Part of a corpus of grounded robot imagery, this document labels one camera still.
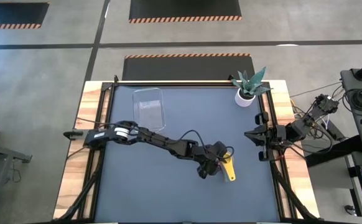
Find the potted plant in white pot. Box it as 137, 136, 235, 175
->
231, 65, 274, 108

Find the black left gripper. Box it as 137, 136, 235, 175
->
196, 141, 229, 180

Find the black cart foot beam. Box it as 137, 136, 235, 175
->
305, 135, 362, 168

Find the small black caster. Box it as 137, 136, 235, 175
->
344, 204, 358, 216

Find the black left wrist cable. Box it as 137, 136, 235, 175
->
179, 129, 235, 163

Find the grey-blue table mat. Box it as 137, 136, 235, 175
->
94, 85, 282, 223

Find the black table frame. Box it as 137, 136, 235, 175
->
53, 74, 320, 224

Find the grey equipment cart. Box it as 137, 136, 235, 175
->
339, 68, 362, 156

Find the black power strip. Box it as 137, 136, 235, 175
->
323, 119, 345, 141

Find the black striped-edge floor mat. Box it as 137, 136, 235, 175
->
0, 2, 50, 30
121, 53, 256, 82
129, 0, 243, 24

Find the yellow measuring cup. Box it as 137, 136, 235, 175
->
223, 151, 237, 182

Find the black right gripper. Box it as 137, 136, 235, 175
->
244, 111, 279, 162

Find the clear plastic basket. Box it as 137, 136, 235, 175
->
132, 87, 167, 134

